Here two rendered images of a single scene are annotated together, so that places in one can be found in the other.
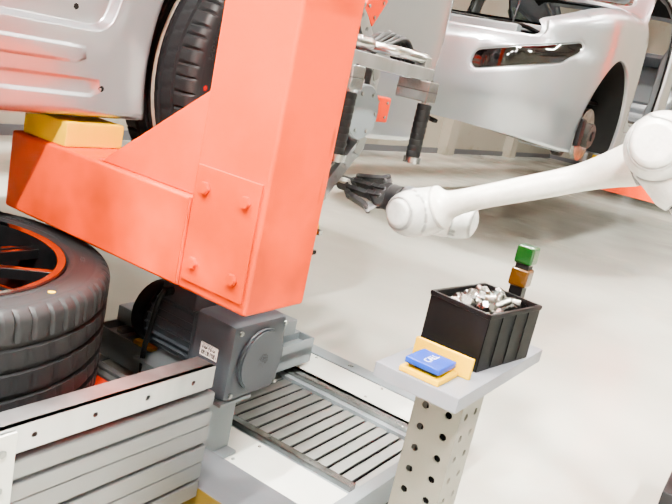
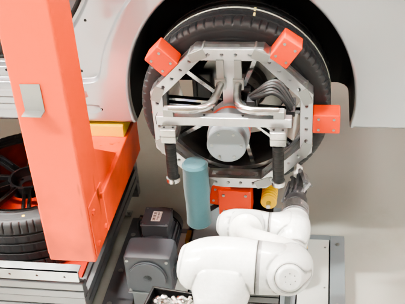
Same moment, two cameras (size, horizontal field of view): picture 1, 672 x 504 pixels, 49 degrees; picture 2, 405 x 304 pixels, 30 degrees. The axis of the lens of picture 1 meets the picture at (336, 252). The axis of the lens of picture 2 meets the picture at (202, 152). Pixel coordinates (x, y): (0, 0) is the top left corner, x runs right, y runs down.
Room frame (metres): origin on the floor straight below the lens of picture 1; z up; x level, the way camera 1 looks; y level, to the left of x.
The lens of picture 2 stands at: (0.94, -1.84, 2.14)
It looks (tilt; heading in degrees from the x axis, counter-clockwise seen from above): 33 degrees down; 69
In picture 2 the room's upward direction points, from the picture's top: 4 degrees counter-clockwise
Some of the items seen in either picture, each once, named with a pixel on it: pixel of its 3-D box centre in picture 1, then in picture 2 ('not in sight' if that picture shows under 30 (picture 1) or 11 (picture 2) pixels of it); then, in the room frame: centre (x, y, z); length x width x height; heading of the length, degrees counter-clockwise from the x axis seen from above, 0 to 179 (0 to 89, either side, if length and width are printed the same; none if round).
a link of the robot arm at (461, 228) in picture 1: (445, 215); (289, 233); (1.83, -0.25, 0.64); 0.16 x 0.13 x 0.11; 58
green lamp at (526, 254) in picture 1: (527, 254); not in sight; (1.56, -0.40, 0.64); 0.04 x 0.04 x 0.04; 58
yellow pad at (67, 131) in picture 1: (74, 128); (109, 121); (1.51, 0.58, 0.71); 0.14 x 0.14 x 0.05; 58
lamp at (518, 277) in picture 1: (521, 276); not in sight; (1.56, -0.40, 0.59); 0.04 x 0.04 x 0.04; 58
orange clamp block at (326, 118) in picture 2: (370, 106); (326, 119); (2.10, -0.01, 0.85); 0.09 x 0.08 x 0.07; 148
